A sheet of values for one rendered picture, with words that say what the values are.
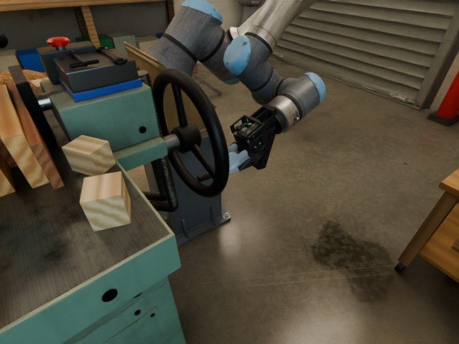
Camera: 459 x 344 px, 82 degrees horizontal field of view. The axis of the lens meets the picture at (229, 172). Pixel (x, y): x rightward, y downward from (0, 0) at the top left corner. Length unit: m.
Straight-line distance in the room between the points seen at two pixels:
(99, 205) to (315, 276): 1.16
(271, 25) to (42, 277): 0.70
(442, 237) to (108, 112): 1.38
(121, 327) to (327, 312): 0.93
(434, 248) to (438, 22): 2.11
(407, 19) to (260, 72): 2.51
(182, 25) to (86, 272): 0.90
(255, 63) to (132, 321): 0.63
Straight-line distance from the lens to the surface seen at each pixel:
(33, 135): 0.37
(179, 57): 1.03
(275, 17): 0.79
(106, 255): 0.28
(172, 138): 0.57
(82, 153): 0.36
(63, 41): 0.50
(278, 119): 0.68
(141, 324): 0.52
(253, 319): 1.21
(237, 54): 0.74
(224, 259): 1.33
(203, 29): 1.06
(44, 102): 0.48
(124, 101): 0.44
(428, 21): 3.11
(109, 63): 0.44
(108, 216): 0.29
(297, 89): 0.73
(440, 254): 1.42
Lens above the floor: 1.11
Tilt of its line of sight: 39 degrees down
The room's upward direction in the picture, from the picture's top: straight up
